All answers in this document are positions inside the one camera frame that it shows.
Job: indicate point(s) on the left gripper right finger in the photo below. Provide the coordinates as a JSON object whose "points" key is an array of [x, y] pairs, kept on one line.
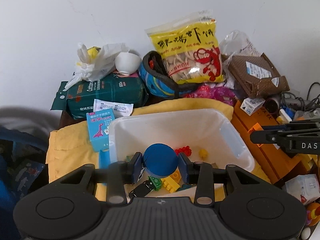
{"points": [[203, 175]]}

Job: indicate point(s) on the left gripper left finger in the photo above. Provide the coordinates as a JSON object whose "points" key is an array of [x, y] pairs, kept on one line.
{"points": [[122, 173]]}

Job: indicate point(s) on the black toy car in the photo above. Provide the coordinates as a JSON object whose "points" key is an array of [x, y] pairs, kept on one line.
{"points": [[141, 190]]}

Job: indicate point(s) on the long red brick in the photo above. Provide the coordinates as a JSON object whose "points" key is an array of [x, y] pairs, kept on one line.
{"points": [[186, 150]]}

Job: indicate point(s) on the yellow duplo brick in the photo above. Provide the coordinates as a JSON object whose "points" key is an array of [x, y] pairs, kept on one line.
{"points": [[171, 183]]}

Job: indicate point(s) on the green patterned tile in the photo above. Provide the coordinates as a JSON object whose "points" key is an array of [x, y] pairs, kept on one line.
{"points": [[155, 183]]}

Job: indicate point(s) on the blue cylinder block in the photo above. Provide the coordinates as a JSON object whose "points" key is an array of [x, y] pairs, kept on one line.
{"points": [[160, 160]]}

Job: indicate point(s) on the white plastic bin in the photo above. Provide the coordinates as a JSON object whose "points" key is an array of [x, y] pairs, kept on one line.
{"points": [[199, 129]]}

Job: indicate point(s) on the white tissue pack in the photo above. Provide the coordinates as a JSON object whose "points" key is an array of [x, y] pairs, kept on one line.
{"points": [[303, 187]]}

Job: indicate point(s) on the light blue dinosaur box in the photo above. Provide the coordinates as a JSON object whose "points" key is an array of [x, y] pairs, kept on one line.
{"points": [[98, 128]]}

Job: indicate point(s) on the yellow cloth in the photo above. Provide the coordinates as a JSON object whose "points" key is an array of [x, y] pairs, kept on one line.
{"points": [[69, 147]]}

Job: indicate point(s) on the small white box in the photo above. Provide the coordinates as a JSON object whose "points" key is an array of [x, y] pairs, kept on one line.
{"points": [[250, 106]]}

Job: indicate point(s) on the brown parcel bag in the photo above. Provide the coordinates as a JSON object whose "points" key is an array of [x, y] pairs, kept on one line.
{"points": [[257, 75]]}

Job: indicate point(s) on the green tissue pack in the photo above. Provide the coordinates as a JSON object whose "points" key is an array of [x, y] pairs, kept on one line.
{"points": [[78, 100]]}

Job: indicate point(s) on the pink shiny bag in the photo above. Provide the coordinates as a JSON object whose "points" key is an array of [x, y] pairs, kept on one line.
{"points": [[212, 91]]}

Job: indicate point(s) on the dark blue bag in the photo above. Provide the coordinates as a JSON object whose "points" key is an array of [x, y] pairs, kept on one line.
{"points": [[23, 170]]}

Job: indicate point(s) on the blue helmet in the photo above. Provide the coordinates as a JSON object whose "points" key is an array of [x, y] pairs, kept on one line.
{"points": [[155, 78]]}

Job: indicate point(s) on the white ball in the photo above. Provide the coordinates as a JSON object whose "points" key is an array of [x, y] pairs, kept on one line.
{"points": [[127, 63]]}

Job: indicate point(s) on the white plastic bag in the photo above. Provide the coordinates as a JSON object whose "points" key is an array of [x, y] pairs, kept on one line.
{"points": [[95, 63]]}

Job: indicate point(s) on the yellow shrimp cracker bag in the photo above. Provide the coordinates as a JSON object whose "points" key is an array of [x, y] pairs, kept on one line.
{"points": [[189, 48]]}

